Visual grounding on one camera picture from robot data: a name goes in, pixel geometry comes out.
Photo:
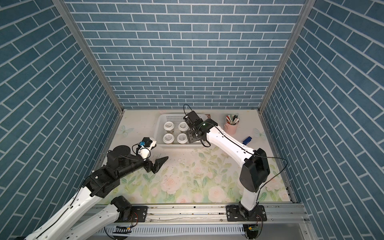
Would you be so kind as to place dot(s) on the aluminium mounting rail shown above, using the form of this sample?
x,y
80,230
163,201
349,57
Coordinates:
x,y
267,213

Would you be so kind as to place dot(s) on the blue clip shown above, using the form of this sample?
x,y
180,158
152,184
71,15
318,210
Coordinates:
x,y
247,140

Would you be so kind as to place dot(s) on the yogurt cup red label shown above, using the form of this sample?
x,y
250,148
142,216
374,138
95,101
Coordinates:
x,y
183,127

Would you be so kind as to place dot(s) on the pens in holder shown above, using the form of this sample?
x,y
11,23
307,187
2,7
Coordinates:
x,y
232,119

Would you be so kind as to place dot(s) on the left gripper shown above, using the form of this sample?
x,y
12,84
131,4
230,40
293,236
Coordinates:
x,y
156,166

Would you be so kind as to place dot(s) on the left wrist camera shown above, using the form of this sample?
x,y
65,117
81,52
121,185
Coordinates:
x,y
145,147

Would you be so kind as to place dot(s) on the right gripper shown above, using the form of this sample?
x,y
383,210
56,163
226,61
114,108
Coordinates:
x,y
190,138

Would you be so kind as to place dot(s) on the white plastic basket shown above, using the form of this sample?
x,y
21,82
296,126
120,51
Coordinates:
x,y
160,132

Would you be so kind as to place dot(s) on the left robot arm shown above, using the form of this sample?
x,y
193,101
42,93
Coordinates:
x,y
96,187

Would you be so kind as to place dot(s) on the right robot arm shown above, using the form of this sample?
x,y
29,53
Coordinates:
x,y
255,167

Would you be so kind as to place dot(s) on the pink pen holder cup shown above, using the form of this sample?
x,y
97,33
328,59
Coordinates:
x,y
230,129

